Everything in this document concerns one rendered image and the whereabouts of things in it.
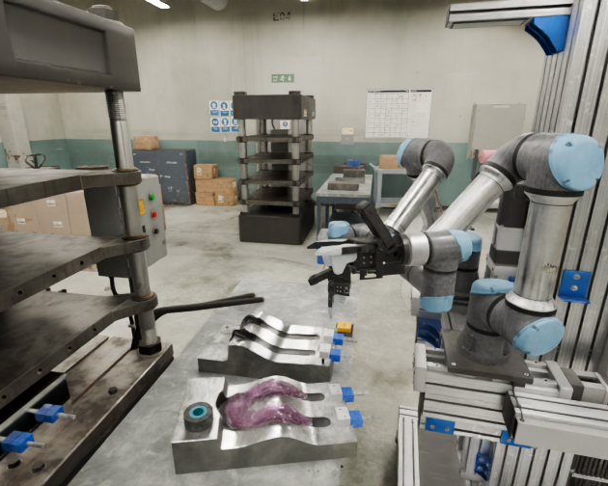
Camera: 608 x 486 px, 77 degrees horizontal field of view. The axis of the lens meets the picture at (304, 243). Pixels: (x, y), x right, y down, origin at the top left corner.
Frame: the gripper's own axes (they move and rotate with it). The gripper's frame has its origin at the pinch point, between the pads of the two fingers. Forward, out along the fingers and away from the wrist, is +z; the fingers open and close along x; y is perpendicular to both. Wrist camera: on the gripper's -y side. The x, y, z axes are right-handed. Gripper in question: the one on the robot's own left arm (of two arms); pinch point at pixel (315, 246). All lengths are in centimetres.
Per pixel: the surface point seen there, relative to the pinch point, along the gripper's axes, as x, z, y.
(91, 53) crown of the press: 53, 54, -52
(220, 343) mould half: 69, 24, 51
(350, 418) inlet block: 20, -14, 57
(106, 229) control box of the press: 91, 67, 5
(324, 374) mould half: 43, -12, 55
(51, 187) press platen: 52, 69, -14
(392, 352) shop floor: 178, -100, 123
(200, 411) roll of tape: 24, 29, 49
